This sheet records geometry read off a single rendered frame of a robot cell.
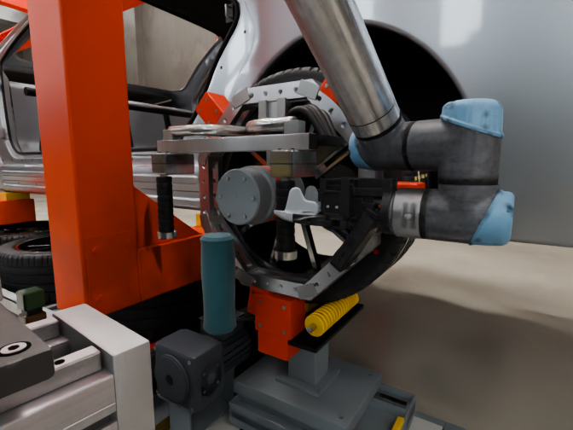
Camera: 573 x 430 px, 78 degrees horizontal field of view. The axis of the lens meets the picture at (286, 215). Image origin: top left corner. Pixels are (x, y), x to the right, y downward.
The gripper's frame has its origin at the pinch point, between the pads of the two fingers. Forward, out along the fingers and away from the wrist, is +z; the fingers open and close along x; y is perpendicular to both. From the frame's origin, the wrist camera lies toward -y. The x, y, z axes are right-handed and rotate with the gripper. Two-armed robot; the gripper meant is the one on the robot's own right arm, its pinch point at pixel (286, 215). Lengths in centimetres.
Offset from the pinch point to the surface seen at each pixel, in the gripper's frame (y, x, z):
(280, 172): 7.8, 1.5, 0.2
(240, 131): 16.8, -10.6, 19.4
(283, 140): 13.7, -1.5, 1.6
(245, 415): -68, -23, 29
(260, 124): 16.9, -1.6, 7.0
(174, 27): 356, -608, 733
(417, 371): -83, -101, -6
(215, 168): 8.0, -24.7, 41.5
